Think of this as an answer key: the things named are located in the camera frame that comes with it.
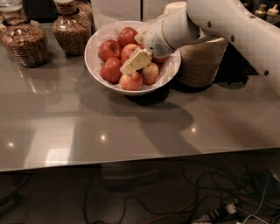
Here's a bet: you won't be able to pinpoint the yellow-padded gripper finger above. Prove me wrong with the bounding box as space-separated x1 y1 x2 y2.
134 29 147 44
120 47 152 74

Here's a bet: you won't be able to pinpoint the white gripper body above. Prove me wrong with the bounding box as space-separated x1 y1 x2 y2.
143 10 205 58

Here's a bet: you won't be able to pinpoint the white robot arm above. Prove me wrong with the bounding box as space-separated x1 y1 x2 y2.
121 0 280 92

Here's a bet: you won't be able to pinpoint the red apple top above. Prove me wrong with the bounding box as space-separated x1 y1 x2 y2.
117 27 138 47

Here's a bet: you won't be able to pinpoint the red apple right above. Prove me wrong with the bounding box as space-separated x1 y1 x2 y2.
152 56 169 64

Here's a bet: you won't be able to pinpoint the yellow-red apple front right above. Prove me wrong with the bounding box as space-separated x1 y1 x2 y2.
140 63 159 85

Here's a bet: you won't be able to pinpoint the yellow-red apple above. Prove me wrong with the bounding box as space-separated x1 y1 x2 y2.
140 63 159 85
119 72 143 91

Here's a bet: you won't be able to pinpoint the white ceramic bowl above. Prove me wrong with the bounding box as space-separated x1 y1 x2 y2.
83 20 182 97

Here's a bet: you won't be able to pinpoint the red apple upper left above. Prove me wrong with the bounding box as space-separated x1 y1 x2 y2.
99 39 122 61

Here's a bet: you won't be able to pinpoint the red apple lower left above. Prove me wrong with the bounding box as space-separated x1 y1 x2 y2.
100 57 123 83

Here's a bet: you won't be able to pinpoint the front stack of paper bowls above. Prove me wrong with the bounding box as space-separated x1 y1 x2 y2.
177 38 228 88

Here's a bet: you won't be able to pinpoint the rear glass jar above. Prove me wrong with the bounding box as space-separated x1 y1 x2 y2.
75 0 95 26

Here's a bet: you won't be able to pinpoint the middle glass granola jar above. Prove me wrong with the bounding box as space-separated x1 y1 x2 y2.
52 0 91 56

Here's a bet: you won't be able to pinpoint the glass granola jar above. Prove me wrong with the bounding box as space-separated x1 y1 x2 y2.
0 0 49 67
52 0 91 56

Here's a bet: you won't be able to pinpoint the black condiment caddy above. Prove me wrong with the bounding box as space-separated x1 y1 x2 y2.
214 44 258 85

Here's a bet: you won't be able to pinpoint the dark bottle with cap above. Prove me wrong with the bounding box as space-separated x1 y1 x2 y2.
254 4 267 20

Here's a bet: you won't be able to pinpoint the light-capped bottle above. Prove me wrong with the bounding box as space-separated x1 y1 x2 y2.
266 4 279 25

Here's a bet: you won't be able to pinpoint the left glass granola jar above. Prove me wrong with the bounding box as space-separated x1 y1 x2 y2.
0 0 49 67

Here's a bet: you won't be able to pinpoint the power strip on floor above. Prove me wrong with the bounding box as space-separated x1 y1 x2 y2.
192 203 236 224

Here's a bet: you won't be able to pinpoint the black floor cables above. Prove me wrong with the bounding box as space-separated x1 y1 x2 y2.
82 163 280 224

